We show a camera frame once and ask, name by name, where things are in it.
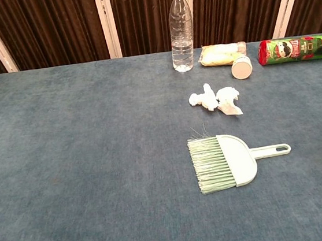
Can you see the clear plastic water bottle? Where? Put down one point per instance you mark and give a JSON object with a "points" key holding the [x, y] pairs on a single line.
{"points": [[180, 36]]}

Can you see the yellowish plastic snack bag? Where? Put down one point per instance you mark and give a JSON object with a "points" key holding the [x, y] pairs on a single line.
{"points": [[218, 55]]}

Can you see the small white round jar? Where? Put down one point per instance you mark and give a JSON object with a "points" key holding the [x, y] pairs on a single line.
{"points": [[241, 69]]}

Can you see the white paper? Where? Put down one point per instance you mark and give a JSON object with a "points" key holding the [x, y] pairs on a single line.
{"points": [[228, 96]]}

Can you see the green Pringles can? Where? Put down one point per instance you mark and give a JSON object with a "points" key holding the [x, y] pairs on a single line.
{"points": [[292, 50]]}

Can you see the mint green hand brush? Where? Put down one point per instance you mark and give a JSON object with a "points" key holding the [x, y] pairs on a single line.
{"points": [[238, 161]]}

